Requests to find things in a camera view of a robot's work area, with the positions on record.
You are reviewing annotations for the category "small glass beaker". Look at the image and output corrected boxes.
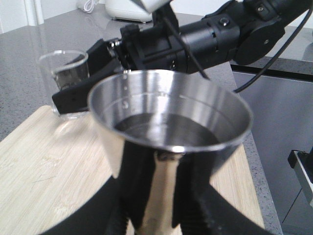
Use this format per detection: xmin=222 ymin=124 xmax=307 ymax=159
xmin=37 ymin=50 xmax=89 ymax=120

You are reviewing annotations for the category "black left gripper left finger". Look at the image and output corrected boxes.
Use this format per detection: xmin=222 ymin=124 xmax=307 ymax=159
xmin=42 ymin=177 xmax=129 ymax=235

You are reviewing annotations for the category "white appliance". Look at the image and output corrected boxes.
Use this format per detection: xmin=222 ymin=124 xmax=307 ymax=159
xmin=105 ymin=0 xmax=153 ymax=24

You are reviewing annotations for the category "light wooden cutting board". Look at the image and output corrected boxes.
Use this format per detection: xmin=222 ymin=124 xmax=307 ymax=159
xmin=0 ymin=106 xmax=265 ymax=235

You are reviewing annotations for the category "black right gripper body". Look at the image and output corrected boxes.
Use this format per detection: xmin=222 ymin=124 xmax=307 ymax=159
xmin=109 ymin=14 xmax=196 ymax=74

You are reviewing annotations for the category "white cable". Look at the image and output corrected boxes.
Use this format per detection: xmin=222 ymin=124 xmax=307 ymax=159
xmin=77 ymin=0 xmax=101 ymax=13

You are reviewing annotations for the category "steel double jigger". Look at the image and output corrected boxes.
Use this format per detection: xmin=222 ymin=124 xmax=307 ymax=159
xmin=88 ymin=70 xmax=253 ymax=235

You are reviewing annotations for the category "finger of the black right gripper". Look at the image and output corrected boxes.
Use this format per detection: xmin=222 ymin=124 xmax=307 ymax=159
xmin=87 ymin=39 xmax=122 ymax=77
xmin=52 ymin=56 xmax=127 ymax=115

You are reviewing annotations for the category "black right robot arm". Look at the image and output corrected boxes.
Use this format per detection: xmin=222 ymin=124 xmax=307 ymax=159
xmin=52 ymin=0 xmax=313 ymax=115

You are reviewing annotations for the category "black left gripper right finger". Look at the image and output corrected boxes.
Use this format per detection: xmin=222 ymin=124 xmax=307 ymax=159
xmin=179 ymin=159 xmax=268 ymax=235

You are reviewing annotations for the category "black cable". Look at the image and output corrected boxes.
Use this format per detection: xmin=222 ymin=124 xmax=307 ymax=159
xmin=233 ymin=7 xmax=313 ymax=94

